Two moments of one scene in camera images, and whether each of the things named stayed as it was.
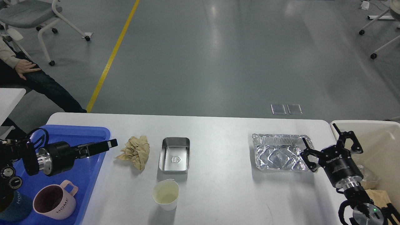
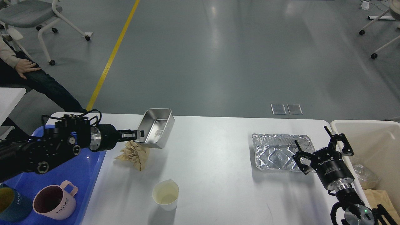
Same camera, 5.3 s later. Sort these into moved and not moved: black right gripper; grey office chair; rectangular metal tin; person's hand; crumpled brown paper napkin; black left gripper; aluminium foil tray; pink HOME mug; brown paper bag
Moved: rectangular metal tin; black right gripper; black left gripper
Not moved: brown paper bag; person's hand; pink HOME mug; aluminium foil tray; crumpled brown paper napkin; grey office chair
